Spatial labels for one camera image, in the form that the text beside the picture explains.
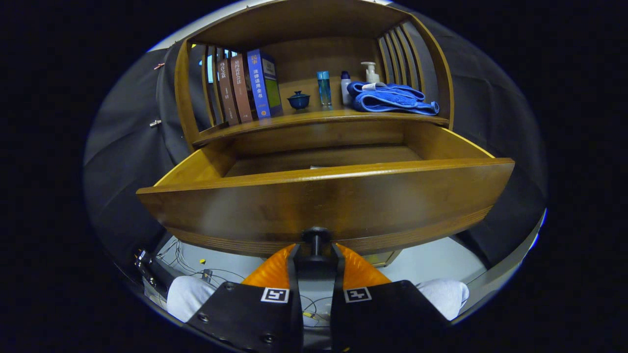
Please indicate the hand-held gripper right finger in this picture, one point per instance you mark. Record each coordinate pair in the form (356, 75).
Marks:
(338, 309)

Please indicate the folded blue towel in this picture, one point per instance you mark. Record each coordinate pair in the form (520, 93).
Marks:
(387, 100)

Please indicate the clear blue tall bottle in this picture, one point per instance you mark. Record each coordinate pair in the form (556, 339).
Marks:
(324, 90)

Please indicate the thick blue book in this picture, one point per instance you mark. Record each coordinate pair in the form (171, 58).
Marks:
(260, 86)

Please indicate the wooden cabinet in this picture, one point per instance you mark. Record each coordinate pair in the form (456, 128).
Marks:
(314, 54)

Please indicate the wooden countertop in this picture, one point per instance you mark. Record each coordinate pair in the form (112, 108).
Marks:
(294, 115)

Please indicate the dark brown book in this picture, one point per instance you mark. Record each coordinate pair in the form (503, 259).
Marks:
(226, 93)

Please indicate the person's left leg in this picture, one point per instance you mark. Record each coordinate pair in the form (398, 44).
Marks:
(191, 296)

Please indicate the dark blue lidded teacup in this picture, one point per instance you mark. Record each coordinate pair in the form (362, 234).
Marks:
(298, 101)

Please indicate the wooden drawer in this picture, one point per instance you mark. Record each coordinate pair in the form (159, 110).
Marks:
(319, 206)

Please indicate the white bottle blue cap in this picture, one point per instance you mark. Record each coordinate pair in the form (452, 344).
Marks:
(345, 90)

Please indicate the reddish brown book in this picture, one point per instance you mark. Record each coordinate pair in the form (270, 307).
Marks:
(240, 88)

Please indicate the person's right leg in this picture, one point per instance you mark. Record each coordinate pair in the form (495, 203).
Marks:
(446, 296)

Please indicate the person's leg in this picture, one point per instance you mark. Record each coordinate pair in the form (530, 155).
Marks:
(446, 296)
(191, 296)

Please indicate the white pump bottle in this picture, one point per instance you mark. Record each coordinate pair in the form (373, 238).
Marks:
(372, 76)

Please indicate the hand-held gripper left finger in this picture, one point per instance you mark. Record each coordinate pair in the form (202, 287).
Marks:
(296, 309)

